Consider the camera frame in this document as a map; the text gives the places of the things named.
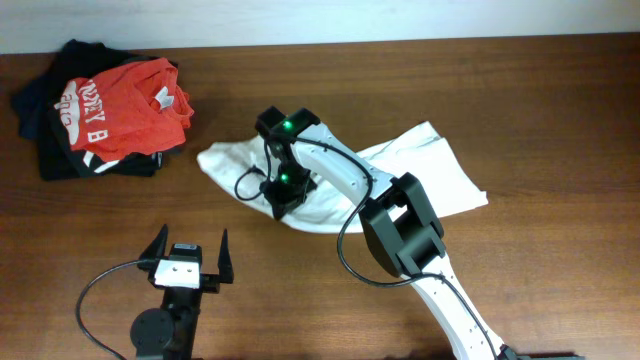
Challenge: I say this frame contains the white t-shirt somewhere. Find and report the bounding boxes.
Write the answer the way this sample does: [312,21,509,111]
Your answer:
[197,122,488,234]

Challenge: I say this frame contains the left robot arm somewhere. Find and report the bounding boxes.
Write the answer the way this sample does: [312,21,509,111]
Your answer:
[130,225,234,360]

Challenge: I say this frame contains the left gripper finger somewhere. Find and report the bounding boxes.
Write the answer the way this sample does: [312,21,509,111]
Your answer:
[137,224,169,270]
[217,229,234,284]

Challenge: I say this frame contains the black folded clothes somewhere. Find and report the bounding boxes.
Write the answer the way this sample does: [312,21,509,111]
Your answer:
[11,39,167,181]

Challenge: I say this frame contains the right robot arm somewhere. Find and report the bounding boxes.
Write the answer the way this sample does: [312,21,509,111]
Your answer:
[255,107,521,360]

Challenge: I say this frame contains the red printed t-shirt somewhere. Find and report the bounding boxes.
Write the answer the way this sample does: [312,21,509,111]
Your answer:
[50,58,194,163]

